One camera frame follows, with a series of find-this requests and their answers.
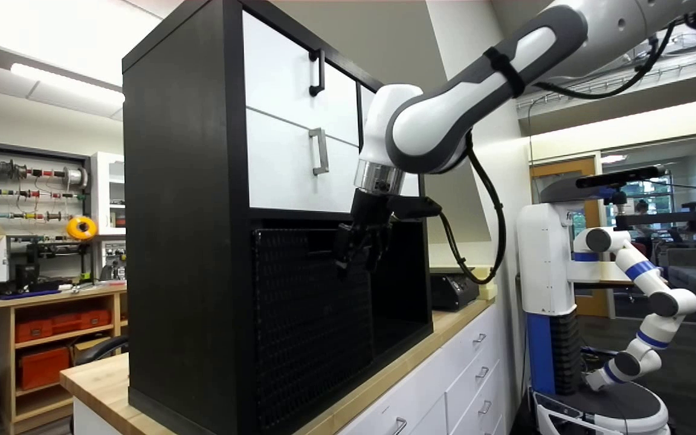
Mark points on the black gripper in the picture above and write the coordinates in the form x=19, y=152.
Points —
x=373, y=208

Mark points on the black woven basket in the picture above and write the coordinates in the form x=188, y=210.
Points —
x=301, y=322

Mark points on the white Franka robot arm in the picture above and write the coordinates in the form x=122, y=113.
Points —
x=477, y=97

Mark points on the white blue mobile robot arm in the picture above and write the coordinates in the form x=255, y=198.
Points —
x=645, y=281

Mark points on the white lower cabinet drawer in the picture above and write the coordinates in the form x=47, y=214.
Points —
x=279, y=165

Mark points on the white cabinet drawer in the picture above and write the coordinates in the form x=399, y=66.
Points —
x=279, y=165
x=279, y=76

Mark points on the white upper cabinet drawer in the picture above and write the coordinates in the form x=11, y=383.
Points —
x=279, y=76

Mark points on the black and white cabinet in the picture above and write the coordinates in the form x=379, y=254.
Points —
x=180, y=202

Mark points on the black device on counter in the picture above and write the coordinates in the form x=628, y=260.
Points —
x=451, y=290

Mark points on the white counter drawer unit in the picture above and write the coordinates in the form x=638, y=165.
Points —
x=469, y=377

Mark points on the white and blue mobile robot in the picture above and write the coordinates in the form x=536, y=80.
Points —
x=544, y=274

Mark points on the yellow tape spool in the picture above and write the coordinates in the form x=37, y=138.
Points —
x=83, y=228

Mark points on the red storage bin flat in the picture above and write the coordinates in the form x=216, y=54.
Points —
x=60, y=322

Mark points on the grey tool rack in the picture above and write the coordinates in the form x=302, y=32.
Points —
x=35, y=182

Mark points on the ceiling light panel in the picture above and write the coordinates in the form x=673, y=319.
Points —
x=66, y=90

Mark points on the wooden workbench with shelves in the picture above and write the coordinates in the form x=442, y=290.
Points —
x=42, y=353

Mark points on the red storage bin large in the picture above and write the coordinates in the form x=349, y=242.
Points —
x=43, y=366

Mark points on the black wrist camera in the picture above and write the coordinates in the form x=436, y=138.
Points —
x=416, y=206

